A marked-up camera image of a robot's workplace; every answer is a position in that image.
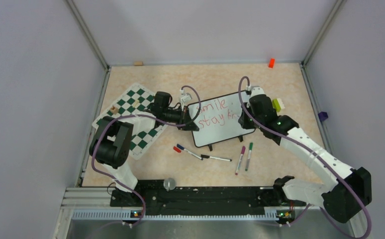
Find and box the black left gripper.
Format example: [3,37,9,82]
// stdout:
[162,105,198,131]

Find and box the white whiteboard black frame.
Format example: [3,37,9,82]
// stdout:
[188,92,255,148]

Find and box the red marker cap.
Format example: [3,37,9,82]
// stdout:
[173,146,182,153]

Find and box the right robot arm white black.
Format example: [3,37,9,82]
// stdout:
[239,93,372,223]

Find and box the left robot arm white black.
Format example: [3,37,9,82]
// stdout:
[89,90,199,206]

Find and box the blue cap whiteboard marker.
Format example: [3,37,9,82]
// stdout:
[176,144,203,160]

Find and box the green cap whiteboard marker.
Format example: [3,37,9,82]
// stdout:
[245,142,254,171]

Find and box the black cap whiteboard marker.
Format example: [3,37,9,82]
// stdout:
[201,154,232,162]

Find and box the magenta cap whiteboard marker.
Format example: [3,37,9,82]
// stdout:
[235,146,246,175]

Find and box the green and white brick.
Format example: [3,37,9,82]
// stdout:
[272,98,285,113]

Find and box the green white chess mat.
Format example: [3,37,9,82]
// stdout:
[92,83,167,160]

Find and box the grey round knob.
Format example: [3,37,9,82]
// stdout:
[164,178,176,191]

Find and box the orange block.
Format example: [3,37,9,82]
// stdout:
[268,58,276,68]

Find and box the brown chess piece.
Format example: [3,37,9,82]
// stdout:
[109,106,119,115]

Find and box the purple block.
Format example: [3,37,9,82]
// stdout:
[318,112,329,122]

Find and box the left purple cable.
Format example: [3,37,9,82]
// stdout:
[91,85,202,228]

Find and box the purple cable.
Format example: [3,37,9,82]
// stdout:
[91,85,202,228]
[238,76,373,239]

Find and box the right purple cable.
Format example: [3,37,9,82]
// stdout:
[238,76,373,239]

